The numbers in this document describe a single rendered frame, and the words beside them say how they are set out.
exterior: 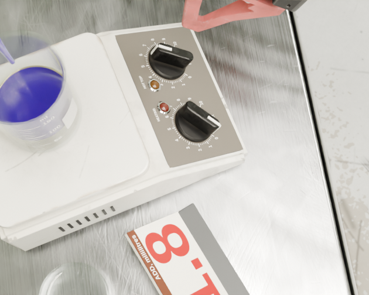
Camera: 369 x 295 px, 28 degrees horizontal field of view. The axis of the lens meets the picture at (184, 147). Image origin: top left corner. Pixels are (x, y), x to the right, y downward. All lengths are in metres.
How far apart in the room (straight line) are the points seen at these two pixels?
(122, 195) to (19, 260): 0.12
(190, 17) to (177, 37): 0.10
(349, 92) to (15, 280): 0.32
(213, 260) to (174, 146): 0.10
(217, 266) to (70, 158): 0.15
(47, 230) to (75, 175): 0.05
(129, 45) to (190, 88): 0.06
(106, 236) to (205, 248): 0.08
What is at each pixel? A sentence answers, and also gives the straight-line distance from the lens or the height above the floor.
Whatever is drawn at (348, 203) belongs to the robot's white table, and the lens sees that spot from 0.62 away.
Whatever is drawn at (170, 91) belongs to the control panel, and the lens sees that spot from 0.58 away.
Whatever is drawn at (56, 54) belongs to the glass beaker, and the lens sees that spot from 0.48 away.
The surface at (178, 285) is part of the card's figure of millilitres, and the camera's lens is 0.57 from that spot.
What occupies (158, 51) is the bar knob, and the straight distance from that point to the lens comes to 0.58.
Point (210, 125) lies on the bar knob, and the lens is 0.56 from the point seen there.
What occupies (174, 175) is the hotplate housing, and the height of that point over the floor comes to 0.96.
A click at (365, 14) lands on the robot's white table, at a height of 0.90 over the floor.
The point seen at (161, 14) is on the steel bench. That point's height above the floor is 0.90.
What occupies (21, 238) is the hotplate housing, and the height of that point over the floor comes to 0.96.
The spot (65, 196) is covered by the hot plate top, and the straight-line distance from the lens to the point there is 0.53.
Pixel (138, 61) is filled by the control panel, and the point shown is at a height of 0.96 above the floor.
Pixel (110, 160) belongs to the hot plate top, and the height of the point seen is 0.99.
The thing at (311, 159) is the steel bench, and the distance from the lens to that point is 0.63.
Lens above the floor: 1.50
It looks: 75 degrees down
